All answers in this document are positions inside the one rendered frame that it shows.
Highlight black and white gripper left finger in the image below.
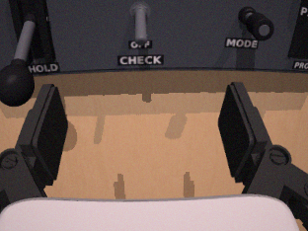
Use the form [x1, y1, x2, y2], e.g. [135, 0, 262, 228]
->
[0, 84, 68, 213]

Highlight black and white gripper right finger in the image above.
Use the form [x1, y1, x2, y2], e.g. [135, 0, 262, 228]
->
[218, 82, 308, 231]

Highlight dark grey console housing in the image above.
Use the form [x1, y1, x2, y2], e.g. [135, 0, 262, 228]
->
[0, 0, 308, 107]

